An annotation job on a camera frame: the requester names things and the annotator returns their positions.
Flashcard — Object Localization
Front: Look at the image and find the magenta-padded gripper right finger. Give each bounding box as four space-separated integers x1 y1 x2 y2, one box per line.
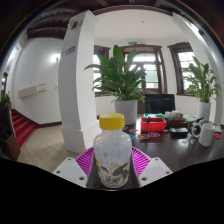
128 146 173 190

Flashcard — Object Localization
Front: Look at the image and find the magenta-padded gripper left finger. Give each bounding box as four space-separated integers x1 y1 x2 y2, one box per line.
52 147 100 190

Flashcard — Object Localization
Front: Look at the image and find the yellow-capped clear plastic bottle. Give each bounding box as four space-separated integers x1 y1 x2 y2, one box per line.
93 112 133 189

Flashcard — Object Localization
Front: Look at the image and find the red plastic box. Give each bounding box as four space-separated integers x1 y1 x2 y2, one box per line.
140 117 167 134

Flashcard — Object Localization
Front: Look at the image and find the small black box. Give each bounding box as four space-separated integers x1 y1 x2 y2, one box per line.
169 127 189 139

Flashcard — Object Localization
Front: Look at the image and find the green cloth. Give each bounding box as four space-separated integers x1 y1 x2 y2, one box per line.
182 114 198 123

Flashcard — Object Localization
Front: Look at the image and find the white speckled mug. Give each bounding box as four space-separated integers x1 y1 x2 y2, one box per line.
191 122 216 148

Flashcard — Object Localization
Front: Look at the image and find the red carpeted staircase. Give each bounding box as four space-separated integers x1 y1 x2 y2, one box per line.
10 109 37 148

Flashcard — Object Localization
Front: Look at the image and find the leafy plant in white pot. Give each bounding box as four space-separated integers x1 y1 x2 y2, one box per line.
183 56 222 122
84 44 158 126

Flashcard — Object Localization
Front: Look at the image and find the black office chair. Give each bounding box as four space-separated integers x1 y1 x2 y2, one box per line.
144 93 177 115

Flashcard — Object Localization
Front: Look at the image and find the dark wooden plant stand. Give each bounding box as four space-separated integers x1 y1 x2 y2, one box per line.
0 103 22 162

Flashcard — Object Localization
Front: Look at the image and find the small green potted plant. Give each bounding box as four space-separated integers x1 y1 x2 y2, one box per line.
0 93 12 106

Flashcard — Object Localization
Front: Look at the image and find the brown wooden double door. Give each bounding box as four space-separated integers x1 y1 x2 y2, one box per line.
120 44 168 96

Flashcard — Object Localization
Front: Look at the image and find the brown framed window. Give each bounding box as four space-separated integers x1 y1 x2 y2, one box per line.
93 45 111 98
167 42 198 97

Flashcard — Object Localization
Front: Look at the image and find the purple-lettered column sign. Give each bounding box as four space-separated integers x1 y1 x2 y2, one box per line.
61 45 77 58

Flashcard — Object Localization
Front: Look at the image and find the white wall radiator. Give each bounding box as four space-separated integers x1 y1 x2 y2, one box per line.
17 84 40 99

